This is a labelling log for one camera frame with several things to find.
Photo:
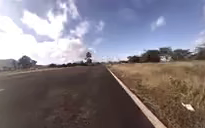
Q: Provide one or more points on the small white building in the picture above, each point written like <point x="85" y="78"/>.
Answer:
<point x="165" y="58"/>

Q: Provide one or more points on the dry yellow grass field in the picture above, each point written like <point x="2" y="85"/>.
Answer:
<point x="170" y="83"/>

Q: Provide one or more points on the row of trees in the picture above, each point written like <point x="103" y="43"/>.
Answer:
<point x="153" y="56"/>

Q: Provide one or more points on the white road edge line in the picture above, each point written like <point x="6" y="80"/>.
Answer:
<point x="136" y="101"/>

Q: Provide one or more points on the tall lone tree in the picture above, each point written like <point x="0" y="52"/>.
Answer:
<point x="88" y="57"/>

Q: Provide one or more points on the dark asphalt road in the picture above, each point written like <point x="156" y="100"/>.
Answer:
<point x="63" y="100"/>

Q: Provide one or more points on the pale building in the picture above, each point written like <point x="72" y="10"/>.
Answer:
<point x="3" y="64"/>

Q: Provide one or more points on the white litter scrap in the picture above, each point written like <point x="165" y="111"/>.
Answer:
<point x="188" y="106"/>

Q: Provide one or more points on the row of low distant bushes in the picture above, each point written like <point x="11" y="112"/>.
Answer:
<point x="70" y="64"/>

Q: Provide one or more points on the dark round tree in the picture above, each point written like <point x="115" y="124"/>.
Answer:
<point x="26" y="62"/>

